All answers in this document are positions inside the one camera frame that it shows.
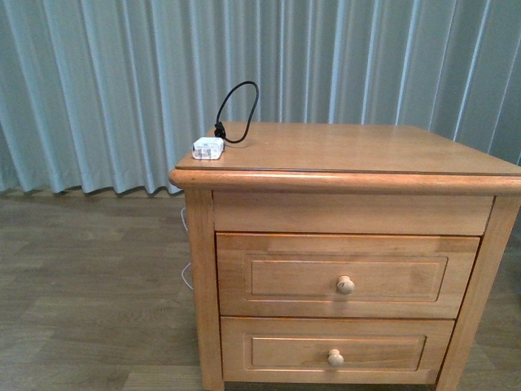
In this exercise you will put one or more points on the wooden drawer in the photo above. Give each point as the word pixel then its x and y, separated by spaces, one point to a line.
pixel 375 351
pixel 396 276

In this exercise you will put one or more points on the white charger adapter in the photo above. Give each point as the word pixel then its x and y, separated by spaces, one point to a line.
pixel 208 148

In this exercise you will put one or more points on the light green curtain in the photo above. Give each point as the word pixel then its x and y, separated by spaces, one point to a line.
pixel 99 94

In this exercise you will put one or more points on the wooden nightstand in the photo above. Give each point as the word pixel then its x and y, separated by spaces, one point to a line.
pixel 318 179

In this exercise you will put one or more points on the drawer round knob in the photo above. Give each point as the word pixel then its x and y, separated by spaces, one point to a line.
pixel 335 358
pixel 345 286

